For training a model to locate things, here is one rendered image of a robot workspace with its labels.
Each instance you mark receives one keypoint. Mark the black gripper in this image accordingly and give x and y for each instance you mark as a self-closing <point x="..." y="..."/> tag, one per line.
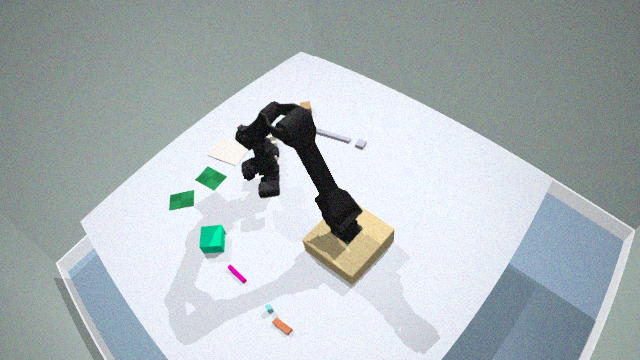
<point x="269" y="186"/>

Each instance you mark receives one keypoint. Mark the magenta flat bar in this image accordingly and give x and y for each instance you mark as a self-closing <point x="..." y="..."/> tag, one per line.
<point x="237" y="274"/>

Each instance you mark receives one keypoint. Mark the grey flat bar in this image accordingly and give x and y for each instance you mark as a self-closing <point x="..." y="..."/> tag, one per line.
<point x="333" y="135"/>

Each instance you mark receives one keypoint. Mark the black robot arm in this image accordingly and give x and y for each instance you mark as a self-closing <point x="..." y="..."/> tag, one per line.
<point x="297" y="130"/>

